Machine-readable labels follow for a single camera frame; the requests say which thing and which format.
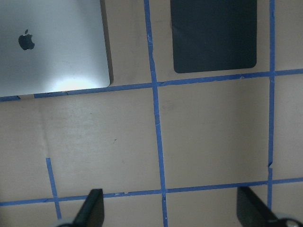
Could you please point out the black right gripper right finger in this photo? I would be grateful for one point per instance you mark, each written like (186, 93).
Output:
(253, 212)

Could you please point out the black mousepad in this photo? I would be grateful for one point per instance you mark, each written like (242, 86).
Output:
(213, 35)

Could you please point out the silver closed laptop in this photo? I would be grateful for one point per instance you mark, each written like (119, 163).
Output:
(51, 46)

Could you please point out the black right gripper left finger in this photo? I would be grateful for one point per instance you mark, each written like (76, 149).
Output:
(92, 212)

